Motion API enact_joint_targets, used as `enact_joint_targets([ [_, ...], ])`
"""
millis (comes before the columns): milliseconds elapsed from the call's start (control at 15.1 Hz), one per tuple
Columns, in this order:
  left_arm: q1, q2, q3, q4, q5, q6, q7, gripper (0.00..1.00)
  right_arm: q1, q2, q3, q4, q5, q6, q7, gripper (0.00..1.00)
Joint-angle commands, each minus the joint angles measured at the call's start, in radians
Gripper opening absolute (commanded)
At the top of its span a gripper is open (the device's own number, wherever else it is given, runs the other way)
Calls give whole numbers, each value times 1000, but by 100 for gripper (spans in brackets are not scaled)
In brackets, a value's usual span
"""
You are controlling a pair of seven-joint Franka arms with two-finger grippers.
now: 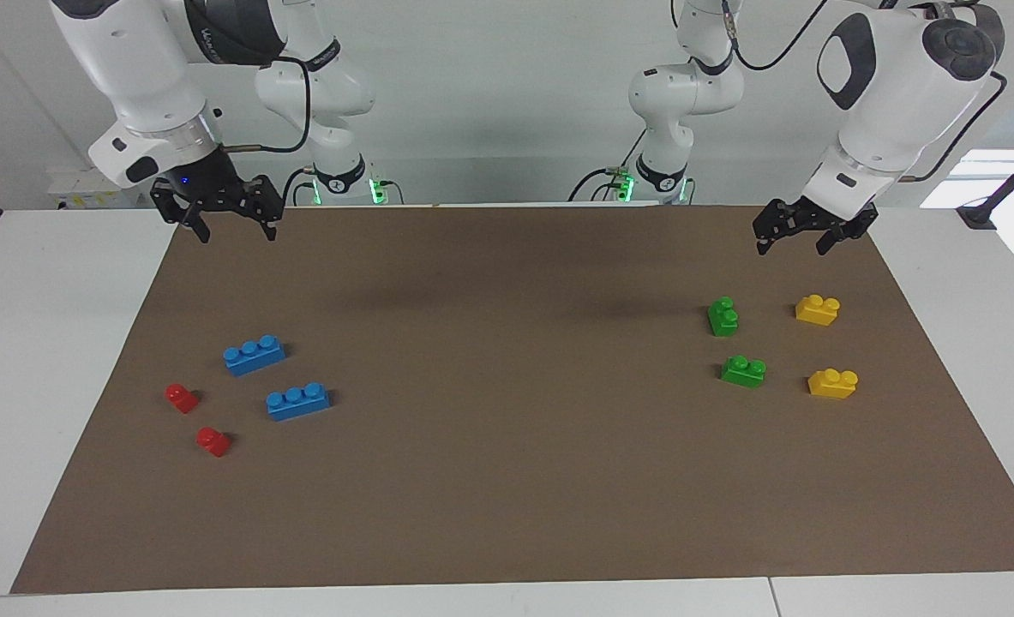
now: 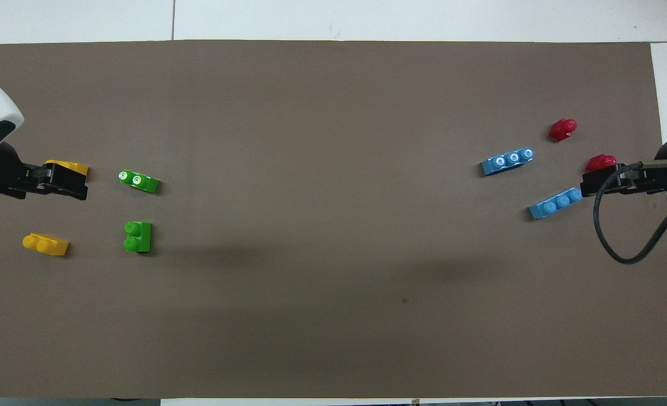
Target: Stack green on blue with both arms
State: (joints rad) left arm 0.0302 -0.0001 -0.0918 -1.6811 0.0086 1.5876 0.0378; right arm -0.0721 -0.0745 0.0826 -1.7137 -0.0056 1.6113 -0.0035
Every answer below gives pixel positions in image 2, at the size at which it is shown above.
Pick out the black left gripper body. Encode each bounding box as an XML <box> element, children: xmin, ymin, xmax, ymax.
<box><xmin>11</xmin><ymin>161</ymin><xmax>53</xmax><ymax>199</ymax></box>

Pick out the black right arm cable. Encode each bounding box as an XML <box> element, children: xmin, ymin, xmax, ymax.
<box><xmin>593</xmin><ymin>160</ymin><xmax>667</xmax><ymax>265</ymax></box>

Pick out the brown table mat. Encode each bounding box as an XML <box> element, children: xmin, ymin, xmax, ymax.
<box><xmin>0</xmin><ymin>39</ymin><xmax>667</xmax><ymax>400</ymax></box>

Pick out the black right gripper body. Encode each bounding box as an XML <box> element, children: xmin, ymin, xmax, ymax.
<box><xmin>618</xmin><ymin>164</ymin><xmax>665</xmax><ymax>196</ymax></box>

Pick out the yellow two-stud toy brick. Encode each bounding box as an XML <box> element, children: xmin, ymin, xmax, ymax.
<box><xmin>45</xmin><ymin>160</ymin><xmax>90</xmax><ymax>177</ymax></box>
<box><xmin>22</xmin><ymin>233</ymin><xmax>70</xmax><ymax>257</ymax></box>

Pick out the green two-stud toy brick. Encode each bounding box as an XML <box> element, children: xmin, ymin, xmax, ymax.
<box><xmin>118</xmin><ymin>169</ymin><xmax>161</xmax><ymax>194</ymax></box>
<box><xmin>123</xmin><ymin>221</ymin><xmax>152</xmax><ymax>254</ymax></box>

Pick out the blue three-stud toy brick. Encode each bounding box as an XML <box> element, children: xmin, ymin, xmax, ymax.
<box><xmin>528</xmin><ymin>187</ymin><xmax>584</xmax><ymax>220</ymax></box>
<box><xmin>480</xmin><ymin>147</ymin><xmax>536</xmax><ymax>177</ymax></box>

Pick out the red one-stud toy brick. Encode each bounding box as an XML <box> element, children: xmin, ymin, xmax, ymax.
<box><xmin>585</xmin><ymin>154</ymin><xmax>617</xmax><ymax>173</ymax></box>
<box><xmin>548</xmin><ymin>118</ymin><xmax>578</xmax><ymax>143</ymax></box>

